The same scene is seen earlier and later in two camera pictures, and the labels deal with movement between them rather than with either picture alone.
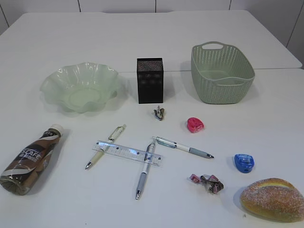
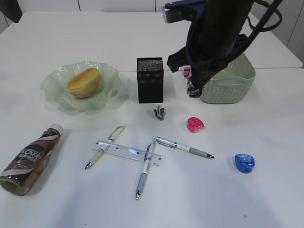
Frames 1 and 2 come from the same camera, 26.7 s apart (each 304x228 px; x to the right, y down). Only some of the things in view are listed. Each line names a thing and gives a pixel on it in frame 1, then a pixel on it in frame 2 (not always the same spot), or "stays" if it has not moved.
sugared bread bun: (273, 199) -> (84, 83)
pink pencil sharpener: (195, 125) stays
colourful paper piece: (211, 182) -> (187, 72)
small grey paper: (159, 113) stays
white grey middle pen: (149, 156) stays
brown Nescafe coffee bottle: (20, 176) stays
